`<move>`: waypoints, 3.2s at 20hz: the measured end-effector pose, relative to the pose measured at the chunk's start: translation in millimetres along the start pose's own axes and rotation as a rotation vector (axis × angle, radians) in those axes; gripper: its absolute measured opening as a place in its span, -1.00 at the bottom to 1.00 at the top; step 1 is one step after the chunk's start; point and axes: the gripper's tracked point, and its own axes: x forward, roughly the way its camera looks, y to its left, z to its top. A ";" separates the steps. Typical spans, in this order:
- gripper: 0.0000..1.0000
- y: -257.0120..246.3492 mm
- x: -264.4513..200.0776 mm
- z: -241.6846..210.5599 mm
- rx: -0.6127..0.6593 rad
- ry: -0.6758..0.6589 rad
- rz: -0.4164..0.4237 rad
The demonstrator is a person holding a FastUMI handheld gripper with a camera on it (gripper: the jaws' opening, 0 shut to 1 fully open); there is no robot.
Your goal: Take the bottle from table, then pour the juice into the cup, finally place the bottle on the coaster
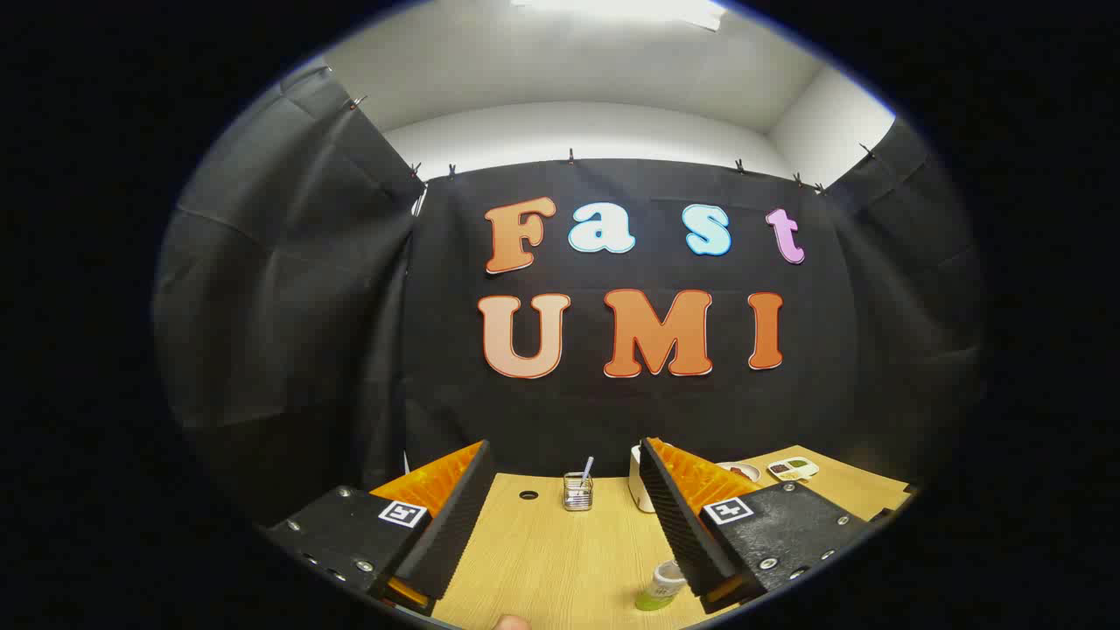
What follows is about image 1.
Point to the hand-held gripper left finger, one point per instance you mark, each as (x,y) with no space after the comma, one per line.
(451,525)

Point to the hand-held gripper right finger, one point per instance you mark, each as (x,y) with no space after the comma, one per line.
(678,525)

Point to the clear juice bottle white label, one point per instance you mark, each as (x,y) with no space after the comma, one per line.
(661,588)

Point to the white toaster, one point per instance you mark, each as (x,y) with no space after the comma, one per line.
(639,486)

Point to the small white dish brown food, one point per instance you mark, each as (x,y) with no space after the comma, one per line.
(742,472)

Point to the wooden table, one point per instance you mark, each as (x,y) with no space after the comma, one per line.
(542,560)

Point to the clear glass holder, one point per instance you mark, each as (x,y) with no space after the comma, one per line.
(577,494)

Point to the thin white stick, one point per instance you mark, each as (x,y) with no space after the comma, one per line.
(587,467)

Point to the white divided dish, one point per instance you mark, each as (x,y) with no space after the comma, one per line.
(792,468)

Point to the ceiling light panel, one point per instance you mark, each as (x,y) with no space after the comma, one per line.
(612,7)

